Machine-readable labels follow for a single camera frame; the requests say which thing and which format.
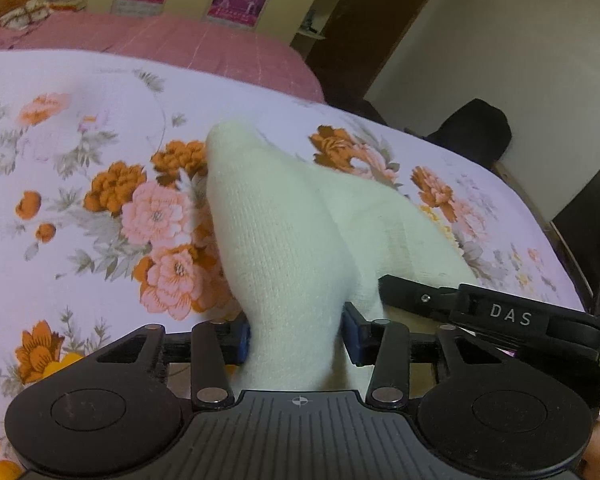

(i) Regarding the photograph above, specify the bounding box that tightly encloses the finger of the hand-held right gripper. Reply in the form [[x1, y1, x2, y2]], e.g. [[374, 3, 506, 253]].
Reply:
[[378, 273, 462, 322]]

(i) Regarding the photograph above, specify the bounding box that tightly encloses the cream open shelf unit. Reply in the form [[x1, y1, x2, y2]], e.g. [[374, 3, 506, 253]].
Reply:
[[289, 0, 352, 59]]

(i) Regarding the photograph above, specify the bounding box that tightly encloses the dark wooden furniture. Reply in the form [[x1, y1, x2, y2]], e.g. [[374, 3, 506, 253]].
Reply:
[[549, 144, 600, 312]]

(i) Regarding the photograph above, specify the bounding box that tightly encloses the floral bed sheet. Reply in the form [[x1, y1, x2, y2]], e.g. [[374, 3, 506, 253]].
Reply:
[[0, 49, 589, 480]]

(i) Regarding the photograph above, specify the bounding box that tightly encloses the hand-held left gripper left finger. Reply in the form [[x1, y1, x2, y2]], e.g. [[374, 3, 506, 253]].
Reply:
[[86, 318, 252, 410]]

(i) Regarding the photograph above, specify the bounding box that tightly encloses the dark brown door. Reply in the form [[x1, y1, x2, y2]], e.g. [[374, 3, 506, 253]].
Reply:
[[305, 0, 452, 112]]

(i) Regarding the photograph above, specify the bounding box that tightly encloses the pink checked bed cover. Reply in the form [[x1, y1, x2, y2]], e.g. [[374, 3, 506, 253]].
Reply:
[[0, 10, 327, 104]]

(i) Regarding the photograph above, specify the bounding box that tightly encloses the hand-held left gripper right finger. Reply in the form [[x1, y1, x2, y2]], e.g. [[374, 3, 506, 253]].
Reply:
[[343, 302, 512, 410]]

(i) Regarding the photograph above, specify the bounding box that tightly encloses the black chair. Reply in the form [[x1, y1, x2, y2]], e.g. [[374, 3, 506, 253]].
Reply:
[[424, 98, 514, 167]]

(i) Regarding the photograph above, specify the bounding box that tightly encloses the white knitted garment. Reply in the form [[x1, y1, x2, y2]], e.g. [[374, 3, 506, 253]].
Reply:
[[205, 119, 481, 394]]

